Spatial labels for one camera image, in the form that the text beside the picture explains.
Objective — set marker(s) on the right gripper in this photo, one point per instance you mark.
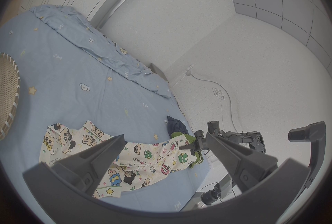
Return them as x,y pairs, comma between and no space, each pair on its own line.
200,143

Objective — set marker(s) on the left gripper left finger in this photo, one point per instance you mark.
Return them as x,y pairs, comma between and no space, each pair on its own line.
93,163

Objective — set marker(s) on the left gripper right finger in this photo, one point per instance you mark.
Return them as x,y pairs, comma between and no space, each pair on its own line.
238,163

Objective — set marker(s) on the white printed pyjama top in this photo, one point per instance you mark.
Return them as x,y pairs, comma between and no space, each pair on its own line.
147,158

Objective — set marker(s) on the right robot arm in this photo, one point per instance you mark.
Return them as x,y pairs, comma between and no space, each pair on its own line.
246,138

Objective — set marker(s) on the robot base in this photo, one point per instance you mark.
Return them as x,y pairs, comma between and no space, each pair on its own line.
194,201

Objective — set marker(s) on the dark blue garment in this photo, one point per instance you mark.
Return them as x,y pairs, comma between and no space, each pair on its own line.
177,126

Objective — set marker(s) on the round woven basket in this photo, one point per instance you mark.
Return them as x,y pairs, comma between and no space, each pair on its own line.
6,93

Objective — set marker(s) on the green shorts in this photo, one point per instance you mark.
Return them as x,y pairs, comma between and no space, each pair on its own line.
194,159

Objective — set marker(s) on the grey bedside table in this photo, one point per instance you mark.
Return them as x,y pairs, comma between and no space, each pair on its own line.
158,71

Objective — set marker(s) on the pale blue quilt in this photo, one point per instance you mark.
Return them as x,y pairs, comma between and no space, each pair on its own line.
103,46

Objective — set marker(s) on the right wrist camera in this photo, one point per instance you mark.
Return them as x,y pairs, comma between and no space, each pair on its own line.
199,134

